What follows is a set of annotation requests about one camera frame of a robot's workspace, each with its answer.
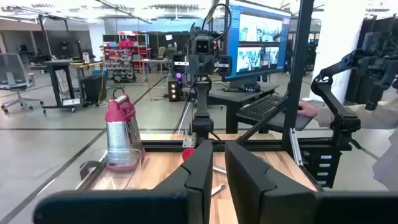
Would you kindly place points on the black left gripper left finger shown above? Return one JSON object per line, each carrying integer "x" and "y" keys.
{"x": 124, "y": 205}

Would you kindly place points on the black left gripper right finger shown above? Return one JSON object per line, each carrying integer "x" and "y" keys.
{"x": 280, "y": 202}

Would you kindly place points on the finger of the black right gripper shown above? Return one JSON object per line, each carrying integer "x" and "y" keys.
{"x": 225, "y": 66}
{"x": 179, "y": 63}

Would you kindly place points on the red spoon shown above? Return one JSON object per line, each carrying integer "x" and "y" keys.
{"x": 187, "y": 154}

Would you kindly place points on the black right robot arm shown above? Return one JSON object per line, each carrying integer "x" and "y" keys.
{"x": 202, "y": 105}

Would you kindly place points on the lit computer tower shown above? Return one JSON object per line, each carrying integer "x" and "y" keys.
{"x": 174, "y": 91}

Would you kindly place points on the black computer desk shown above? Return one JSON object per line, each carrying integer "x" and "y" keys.
{"x": 233, "y": 99}

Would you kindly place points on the clear plastic bin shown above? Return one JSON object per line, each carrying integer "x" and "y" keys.
{"x": 102, "y": 175}

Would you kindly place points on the black computer monitor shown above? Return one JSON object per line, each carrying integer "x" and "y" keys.
{"x": 258, "y": 40}

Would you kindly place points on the black power box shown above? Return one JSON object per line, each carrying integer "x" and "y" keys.
{"x": 315, "y": 168}

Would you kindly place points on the red parts shelf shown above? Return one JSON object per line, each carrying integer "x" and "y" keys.
{"x": 124, "y": 59}

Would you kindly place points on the black keyboard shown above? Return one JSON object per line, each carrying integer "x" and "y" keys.
{"x": 264, "y": 105}

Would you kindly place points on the silver aluminium strip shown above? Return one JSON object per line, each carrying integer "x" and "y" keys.
{"x": 296, "y": 147}

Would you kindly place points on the red metal box grater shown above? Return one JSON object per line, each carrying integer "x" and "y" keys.
{"x": 119, "y": 140}

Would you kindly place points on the person's hand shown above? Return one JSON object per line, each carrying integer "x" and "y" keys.
{"x": 308, "y": 109}

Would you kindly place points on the black standing desk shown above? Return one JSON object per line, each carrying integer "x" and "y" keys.
{"x": 57, "y": 81}

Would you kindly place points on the grey office chair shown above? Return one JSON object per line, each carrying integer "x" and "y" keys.
{"x": 14, "y": 73}

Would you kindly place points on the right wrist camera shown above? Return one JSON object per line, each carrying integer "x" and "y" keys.
{"x": 202, "y": 45}

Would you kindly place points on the silver mounting bracket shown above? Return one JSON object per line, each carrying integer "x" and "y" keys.
{"x": 189, "y": 140}

